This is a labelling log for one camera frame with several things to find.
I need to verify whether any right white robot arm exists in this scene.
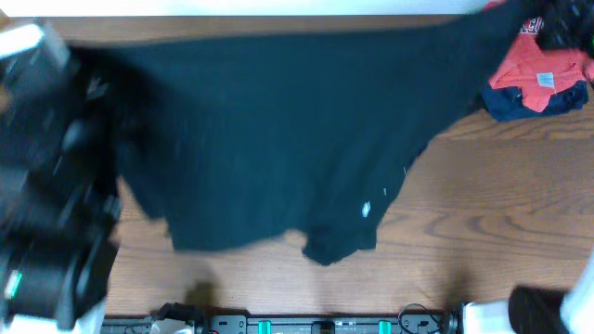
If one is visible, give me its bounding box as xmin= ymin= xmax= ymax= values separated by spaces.
xmin=444 ymin=259 xmax=593 ymax=334

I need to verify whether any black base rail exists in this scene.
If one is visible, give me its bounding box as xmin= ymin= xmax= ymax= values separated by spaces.
xmin=99 ymin=303 xmax=464 ymax=334

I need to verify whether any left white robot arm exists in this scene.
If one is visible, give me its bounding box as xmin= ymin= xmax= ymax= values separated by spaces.
xmin=1 ymin=20 xmax=121 ymax=333

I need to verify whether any red printed t-shirt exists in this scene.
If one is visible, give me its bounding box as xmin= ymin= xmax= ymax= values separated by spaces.
xmin=487 ymin=17 xmax=593 ymax=111

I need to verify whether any navy blue garment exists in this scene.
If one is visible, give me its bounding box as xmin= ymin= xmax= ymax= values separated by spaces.
xmin=480 ymin=81 xmax=588 ymax=122

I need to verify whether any black t-shirt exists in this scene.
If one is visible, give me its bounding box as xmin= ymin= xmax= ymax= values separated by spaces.
xmin=75 ymin=0 xmax=544 ymax=265

